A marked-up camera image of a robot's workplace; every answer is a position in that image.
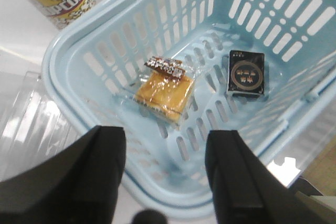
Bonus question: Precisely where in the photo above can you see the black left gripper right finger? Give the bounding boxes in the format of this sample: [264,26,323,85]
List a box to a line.
[205,130,325,223]

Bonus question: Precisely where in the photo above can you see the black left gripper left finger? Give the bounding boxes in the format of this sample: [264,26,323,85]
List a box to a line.
[1,126,125,223]

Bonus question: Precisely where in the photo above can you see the packaged bread slice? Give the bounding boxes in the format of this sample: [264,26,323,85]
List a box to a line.
[113,55,196,130]

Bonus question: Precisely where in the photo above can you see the light blue plastic basket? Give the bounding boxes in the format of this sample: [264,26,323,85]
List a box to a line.
[42,0,335,220]

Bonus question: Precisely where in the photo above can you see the clear acrylic left shelf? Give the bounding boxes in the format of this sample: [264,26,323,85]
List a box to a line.
[1,71,81,180]

